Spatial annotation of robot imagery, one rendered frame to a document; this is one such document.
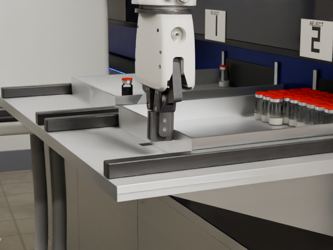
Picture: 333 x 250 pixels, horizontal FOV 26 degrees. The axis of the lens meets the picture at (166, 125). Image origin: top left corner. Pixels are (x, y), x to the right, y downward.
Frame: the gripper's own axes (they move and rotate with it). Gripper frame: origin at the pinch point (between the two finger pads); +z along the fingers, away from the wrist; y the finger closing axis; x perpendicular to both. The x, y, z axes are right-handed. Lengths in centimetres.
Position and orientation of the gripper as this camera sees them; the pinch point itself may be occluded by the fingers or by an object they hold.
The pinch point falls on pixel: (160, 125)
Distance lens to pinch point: 96.9
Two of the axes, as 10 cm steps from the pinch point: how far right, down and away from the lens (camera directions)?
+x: -9.1, 0.5, -4.0
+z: -0.3, 9.8, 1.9
